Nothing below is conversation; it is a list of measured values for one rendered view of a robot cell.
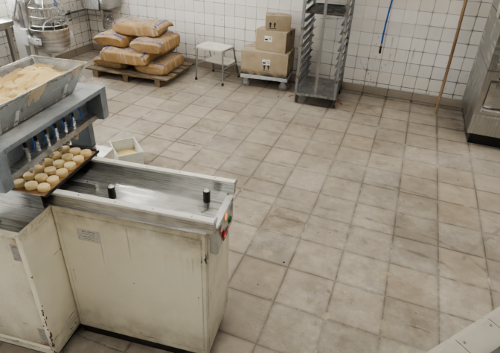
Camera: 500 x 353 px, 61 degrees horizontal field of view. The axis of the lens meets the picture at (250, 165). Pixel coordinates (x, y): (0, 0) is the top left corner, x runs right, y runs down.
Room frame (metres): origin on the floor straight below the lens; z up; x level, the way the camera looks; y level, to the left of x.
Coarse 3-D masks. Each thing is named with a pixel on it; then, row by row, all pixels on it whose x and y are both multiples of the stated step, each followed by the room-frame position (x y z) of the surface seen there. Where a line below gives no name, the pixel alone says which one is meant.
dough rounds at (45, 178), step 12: (60, 156) 1.69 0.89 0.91; (72, 156) 1.69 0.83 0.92; (84, 156) 1.72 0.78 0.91; (36, 168) 1.57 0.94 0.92; (48, 168) 1.57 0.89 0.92; (60, 168) 1.58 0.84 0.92; (72, 168) 1.60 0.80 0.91; (24, 180) 1.47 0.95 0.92; (36, 180) 1.49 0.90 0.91; (48, 180) 1.48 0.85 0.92; (60, 180) 1.51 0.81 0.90; (36, 192) 1.42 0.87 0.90
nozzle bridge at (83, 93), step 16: (80, 96) 1.79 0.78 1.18; (96, 96) 1.89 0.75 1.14; (48, 112) 1.60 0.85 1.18; (64, 112) 1.62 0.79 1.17; (96, 112) 1.89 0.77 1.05; (16, 128) 1.44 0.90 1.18; (32, 128) 1.45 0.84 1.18; (48, 128) 1.62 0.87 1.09; (80, 128) 1.75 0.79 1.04; (0, 144) 1.31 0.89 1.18; (16, 144) 1.34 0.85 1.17; (32, 144) 1.51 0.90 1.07; (80, 144) 1.93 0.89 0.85; (0, 160) 1.25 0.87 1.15; (16, 160) 1.42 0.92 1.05; (32, 160) 1.43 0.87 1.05; (0, 176) 1.23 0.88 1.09; (16, 176) 1.34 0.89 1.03; (0, 192) 1.24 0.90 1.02
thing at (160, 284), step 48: (96, 192) 1.52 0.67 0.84; (144, 192) 1.54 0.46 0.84; (192, 192) 1.55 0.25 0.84; (96, 240) 1.37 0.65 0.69; (144, 240) 1.32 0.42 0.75; (192, 240) 1.28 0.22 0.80; (96, 288) 1.39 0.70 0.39; (144, 288) 1.33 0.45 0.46; (192, 288) 1.28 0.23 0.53; (144, 336) 1.34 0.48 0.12; (192, 336) 1.28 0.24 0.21
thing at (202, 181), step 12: (96, 156) 1.73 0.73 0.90; (96, 168) 1.70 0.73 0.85; (108, 168) 1.69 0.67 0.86; (120, 168) 1.68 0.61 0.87; (132, 168) 1.66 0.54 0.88; (144, 168) 1.65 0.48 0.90; (156, 168) 1.65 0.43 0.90; (168, 168) 1.65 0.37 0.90; (156, 180) 1.64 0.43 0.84; (168, 180) 1.62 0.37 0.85; (180, 180) 1.61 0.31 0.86; (192, 180) 1.60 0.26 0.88; (204, 180) 1.58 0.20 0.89; (216, 180) 1.57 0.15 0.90; (228, 180) 1.57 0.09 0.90; (228, 192) 1.56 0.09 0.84
